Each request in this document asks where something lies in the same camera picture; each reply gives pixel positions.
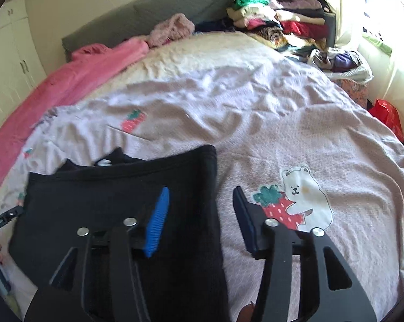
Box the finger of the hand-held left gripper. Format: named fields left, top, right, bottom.
left=0, top=205, right=24, bottom=237

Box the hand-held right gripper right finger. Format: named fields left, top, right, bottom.
left=232, top=185, right=377, bottom=322

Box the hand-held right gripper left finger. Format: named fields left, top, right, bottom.
left=24, top=186, right=171, bottom=322

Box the black sweater with orange patches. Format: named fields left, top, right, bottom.
left=8, top=144, right=232, bottom=322

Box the white bag of clothes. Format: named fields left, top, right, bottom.
left=307, top=48, right=374, bottom=83

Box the pile of folded clothes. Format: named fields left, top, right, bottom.
left=226, top=0, right=337, bottom=53

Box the strawberry printed lilac blanket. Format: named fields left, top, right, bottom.
left=0, top=51, right=404, bottom=322

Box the pink fleece blanket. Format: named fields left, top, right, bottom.
left=0, top=37, right=151, bottom=199

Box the cream wardrobe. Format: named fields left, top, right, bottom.
left=0, top=0, right=49, bottom=143

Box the floral cloth-covered box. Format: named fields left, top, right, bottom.
left=332, top=78, right=369, bottom=108

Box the beige bed sheet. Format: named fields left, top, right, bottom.
left=85, top=31, right=291, bottom=108

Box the red plastic bag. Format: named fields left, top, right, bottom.
left=368, top=98, right=404, bottom=142

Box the pink fuzzy garment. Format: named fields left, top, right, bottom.
left=148, top=13, right=196, bottom=48

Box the dark blue garment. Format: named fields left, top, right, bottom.
left=194, top=18, right=237, bottom=35

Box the grey quilted headboard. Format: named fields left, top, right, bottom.
left=61, top=0, right=235, bottom=63

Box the cream curtain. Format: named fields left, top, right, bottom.
left=317, top=0, right=368, bottom=52

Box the window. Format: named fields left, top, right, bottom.
left=359, top=0, right=404, bottom=56

